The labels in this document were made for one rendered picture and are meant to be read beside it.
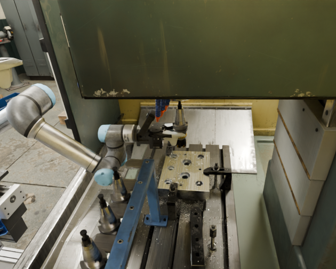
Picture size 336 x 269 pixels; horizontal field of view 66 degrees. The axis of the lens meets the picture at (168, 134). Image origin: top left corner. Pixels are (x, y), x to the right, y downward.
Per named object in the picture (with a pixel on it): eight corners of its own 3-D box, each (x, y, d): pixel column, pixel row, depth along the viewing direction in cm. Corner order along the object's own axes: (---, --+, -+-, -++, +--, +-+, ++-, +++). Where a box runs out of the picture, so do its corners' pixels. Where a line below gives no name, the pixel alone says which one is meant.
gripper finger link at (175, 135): (186, 144, 104) (165, 141, 107) (185, 132, 101) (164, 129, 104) (183, 149, 101) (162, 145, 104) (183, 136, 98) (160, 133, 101)
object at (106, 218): (116, 227, 70) (111, 210, 66) (100, 229, 70) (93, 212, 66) (117, 214, 74) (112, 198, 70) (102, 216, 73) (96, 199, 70)
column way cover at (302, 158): (288, 247, 97) (323, 130, 69) (266, 166, 136) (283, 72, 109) (302, 248, 96) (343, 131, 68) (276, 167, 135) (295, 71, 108)
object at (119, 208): (101, 216, 75) (101, 215, 75) (107, 203, 80) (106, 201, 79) (124, 219, 74) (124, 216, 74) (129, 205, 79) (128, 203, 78)
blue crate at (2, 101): (4, 123, 397) (-2, 110, 386) (-14, 119, 414) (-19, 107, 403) (36, 106, 444) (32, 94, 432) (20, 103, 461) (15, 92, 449)
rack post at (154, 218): (143, 225, 109) (134, 171, 94) (146, 215, 114) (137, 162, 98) (166, 227, 108) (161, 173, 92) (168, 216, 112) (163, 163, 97)
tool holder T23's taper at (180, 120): (186, 125, 100) (185, 110, 97) (175, 126, 100) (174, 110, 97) (185, 120, 104) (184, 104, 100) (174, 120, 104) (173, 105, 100)
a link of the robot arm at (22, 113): (-6, 102, 86) (118, 177, 97) (15, 89, 95) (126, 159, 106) (-14, 125, 92) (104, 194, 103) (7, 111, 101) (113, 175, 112)
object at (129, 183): (113, 190, 85) (113, 188, 84) (118, 179, 89) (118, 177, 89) (134, 191, 83) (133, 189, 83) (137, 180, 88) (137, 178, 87)
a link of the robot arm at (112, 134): (105, 137, 115) (101, 120, 111) (129, 137, 114) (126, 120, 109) (99, 147, 109) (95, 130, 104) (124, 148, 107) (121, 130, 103)
